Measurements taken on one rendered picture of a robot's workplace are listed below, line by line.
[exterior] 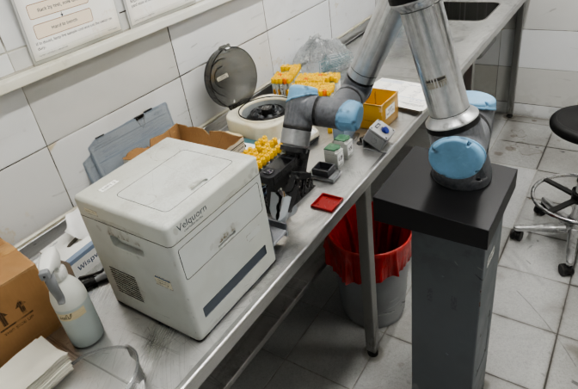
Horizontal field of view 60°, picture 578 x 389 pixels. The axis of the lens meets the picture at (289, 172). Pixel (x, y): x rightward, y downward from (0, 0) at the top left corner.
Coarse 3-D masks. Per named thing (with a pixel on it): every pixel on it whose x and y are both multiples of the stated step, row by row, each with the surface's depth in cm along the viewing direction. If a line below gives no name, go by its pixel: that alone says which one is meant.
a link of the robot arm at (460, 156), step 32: (416, 0) 94; (416, 32) 98; (448, 32) 99; (416, 64) 103; (448, 64) 100; (448, 96) 103; (448, 128) 105; (480, 128) 106; (448, 160) 108; (480, 160) 105
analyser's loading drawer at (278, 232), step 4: (268, 220) 127; (272, 220) 126; (276, 220) 126; (272, 224) 127; (276, 224) 126; (280, 224) 125; (284, 224) 124; (272, 228) 126; (276, 228) 126; (280, 228) 126; (284, 228) 125; (272, 232) 125; (276, 232) 125; (280, 232) 124; (284, 232) 124; (272, 236) 121; (276, 236) 123; (280, 236) 123; (276, 240) 122
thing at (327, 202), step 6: (318, 198) 141; (324, 198) 141; (330, 198) 141; (336, 198) 141; (342, 198) 139; (312, 204) 139; (318, 204) 139; (324, 204) 139; (330, 204) 139; (336, 204) 137; (324, 210) 136; (330, 210) 135
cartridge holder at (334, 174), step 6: (318, 162) 152; (324, 162) 152; (312, 168) 150; (318, 168) 153; (324, 168) 153; (330, 168) 149; (312, 174) 151; (318, 174) 149; (324, 174) 148; (330, 174) 149; (336, 174) 149; (324, 180) 149; (330, 180) 148
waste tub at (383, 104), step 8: (376, 96) 181; (384, 96) 179; (392, 96) 172; (368, 104) 169; (376, 104) 183; (384, 104) 168; (392, 104) 173; (368, 112) 171; (376, 112) 169; (384, 112) 170; (392, 112) 175; (368, 120) 172; (384, 120) 171; (392, 120) 176; (368, 128) 174
